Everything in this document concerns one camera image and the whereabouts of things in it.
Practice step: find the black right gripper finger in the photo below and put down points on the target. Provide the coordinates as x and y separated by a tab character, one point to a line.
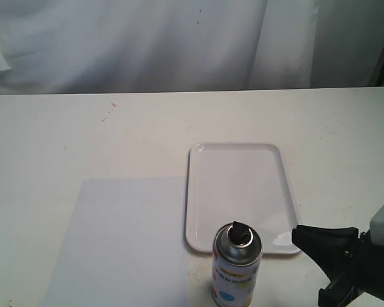
329	248
340	292

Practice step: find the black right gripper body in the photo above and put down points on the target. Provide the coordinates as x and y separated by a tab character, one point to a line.
363	266

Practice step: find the white spray paint can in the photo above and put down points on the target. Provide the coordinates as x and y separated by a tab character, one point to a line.
236	254

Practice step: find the white rectangular plastic tray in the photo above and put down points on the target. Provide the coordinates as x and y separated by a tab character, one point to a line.
244	182

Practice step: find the white paper sheet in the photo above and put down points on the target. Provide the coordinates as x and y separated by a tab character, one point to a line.
124	246

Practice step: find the white backdrop curtain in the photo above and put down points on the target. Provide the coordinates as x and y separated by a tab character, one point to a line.
156	46

